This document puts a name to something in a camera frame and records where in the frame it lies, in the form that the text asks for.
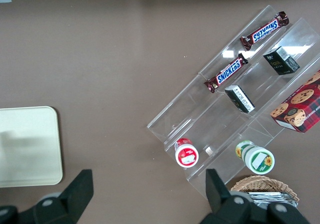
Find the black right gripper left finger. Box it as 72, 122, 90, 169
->
31, 169, 95, 224

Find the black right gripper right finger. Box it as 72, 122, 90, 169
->
204, 168, 254, 224

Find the wicker basket with foil trays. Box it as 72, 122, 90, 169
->
229, 175, 301, 210

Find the silver foil tray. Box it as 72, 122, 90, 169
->
246, 191, 299, 208

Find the cream plastic tray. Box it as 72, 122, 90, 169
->
0, 105, 64, 188

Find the green lid white cup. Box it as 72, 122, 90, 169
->
235, 140, 276, 176

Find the red lid white cup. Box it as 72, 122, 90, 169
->
174, 137, 200, 169

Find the clear acrylic stepped stand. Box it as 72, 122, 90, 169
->
146, 4, 320, 200

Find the small black carton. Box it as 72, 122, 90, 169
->
223, 84, 256, 114
262, 45, 301, 76

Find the red cookie box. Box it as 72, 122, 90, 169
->
270, 69, 320, 134

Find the Snickers chocolate bar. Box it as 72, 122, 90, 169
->
203, 53, 250, 94
239, 10, 291, 51

